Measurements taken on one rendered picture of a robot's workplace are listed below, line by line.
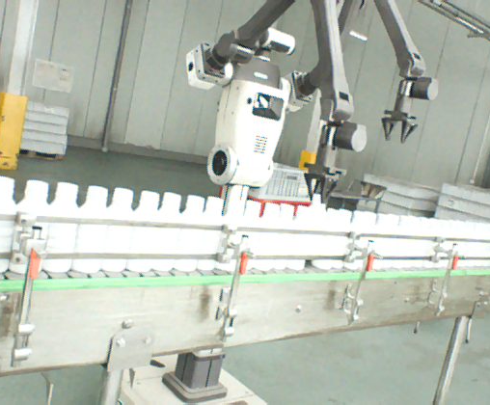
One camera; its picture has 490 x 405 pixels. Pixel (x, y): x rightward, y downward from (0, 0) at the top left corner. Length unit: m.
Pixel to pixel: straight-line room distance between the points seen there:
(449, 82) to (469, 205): 5.59
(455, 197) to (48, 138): 7.10
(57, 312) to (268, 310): 0.54
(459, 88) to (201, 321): 11.87
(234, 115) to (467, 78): 11.04
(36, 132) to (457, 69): 8.73
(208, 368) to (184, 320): 1.04
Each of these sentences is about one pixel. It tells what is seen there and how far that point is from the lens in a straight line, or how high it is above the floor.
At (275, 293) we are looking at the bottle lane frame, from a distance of 1.39.
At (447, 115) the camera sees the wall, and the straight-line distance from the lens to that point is 12.90.
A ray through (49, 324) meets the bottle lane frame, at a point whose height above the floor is 0.91.
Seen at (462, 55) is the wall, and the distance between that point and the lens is 13.07.
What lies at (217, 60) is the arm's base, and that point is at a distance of 1.93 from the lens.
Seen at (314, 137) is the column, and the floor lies 1.41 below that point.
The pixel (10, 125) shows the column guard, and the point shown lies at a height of 0.64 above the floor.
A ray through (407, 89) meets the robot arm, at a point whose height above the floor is 1.57.
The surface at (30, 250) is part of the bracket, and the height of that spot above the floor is 1.07.
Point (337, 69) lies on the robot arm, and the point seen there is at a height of 1.53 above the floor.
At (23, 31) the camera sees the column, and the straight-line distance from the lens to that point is 8.98.
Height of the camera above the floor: 1.34
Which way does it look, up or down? 8 degrees down
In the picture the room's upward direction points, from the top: 12 degrees clockwise
